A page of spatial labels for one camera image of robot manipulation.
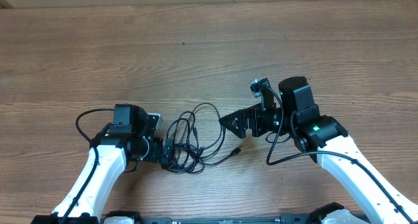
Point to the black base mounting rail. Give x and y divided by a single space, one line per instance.
333 213

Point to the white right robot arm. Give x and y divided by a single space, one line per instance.
292 112

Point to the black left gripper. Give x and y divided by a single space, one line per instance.
154 154

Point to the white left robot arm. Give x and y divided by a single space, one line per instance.
128 138

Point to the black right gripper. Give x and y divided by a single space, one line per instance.
253 114

